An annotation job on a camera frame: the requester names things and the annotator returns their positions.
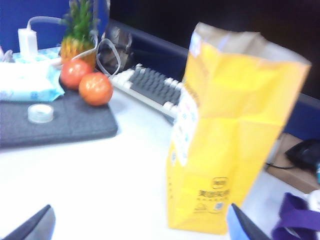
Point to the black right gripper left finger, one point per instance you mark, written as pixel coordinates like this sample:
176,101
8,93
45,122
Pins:
35,225

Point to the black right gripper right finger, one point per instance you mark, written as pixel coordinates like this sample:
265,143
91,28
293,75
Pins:
241,227

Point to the purple cloth bag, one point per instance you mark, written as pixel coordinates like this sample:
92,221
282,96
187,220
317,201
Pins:
295,216

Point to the yellow paper bag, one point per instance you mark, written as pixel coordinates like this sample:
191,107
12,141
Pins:
225,125

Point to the brown cardboard box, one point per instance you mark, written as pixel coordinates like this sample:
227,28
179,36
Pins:
287,176

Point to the white plush item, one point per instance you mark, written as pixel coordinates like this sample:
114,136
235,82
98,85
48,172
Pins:
313,200

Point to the black computer mouse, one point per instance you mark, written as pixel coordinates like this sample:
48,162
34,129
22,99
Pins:
305,155

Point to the gray felt laptop sleeve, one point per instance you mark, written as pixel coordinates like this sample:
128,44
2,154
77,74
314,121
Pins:
75,122

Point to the clear tape roll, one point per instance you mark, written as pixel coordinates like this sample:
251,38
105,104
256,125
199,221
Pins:
40,113

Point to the blue white wet wipes pack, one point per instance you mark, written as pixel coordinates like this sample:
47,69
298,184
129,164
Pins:
25,82

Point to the red orange tomato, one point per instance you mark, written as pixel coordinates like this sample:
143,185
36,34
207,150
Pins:
95,88
75,73

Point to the gray white keyboard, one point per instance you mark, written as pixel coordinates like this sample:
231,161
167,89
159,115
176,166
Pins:
155,85

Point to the light blue tissue box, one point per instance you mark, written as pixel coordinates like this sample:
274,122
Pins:
46,53

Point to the white power adapter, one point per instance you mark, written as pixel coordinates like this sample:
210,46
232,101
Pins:
27,42

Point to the silver faceted figurine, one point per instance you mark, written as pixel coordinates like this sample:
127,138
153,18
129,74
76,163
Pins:
125,53

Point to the small pineapple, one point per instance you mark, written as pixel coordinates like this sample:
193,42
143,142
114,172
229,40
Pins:
77,30

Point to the black computer monitor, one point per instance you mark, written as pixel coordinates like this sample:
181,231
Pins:
225,15

